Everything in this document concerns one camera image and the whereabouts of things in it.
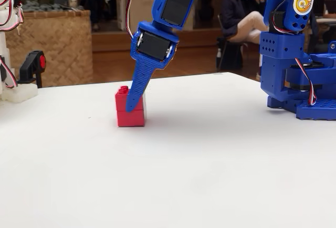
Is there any seated person dark jacket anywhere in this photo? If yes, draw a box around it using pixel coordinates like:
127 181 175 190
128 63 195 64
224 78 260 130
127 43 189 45
219 0 271 45

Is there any red toy brick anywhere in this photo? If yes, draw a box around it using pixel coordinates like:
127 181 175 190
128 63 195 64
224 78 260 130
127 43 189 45
114 85 148 128

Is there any black clamp red knob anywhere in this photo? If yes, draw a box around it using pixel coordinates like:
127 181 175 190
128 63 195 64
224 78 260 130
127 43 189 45
16 50 47 89

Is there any woven wicker planter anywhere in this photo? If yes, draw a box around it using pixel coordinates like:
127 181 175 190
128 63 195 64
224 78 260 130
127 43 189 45
5 9 94 88

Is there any dark metal chair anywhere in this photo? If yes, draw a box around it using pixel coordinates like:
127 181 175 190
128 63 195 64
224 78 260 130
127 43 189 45
216 13 249 71

